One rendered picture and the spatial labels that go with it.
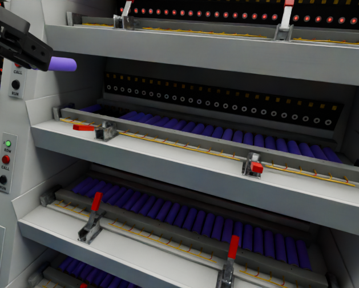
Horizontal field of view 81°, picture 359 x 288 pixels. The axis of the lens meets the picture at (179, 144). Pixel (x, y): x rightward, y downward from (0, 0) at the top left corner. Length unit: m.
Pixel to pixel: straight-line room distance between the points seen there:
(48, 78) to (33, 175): 0.21
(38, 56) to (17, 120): 0.25
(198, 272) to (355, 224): 0.25
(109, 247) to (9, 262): 0.24
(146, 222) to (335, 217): 0.32
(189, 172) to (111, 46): 0.26
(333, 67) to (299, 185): 0.17
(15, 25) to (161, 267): 0.39
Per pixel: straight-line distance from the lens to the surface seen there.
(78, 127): 0.35
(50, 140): 0.49
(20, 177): 0.54
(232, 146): 0.37
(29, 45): 0.31
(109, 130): 0.41
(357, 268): 0.45
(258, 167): 0.27
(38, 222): 0.55
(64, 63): 0.36
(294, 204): 0.35
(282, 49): 0.35
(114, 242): 0.46
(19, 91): 0.54
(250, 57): 0.35
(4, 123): 0.57
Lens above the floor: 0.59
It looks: 5 degrees down
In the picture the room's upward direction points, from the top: 11 degrees clockwise
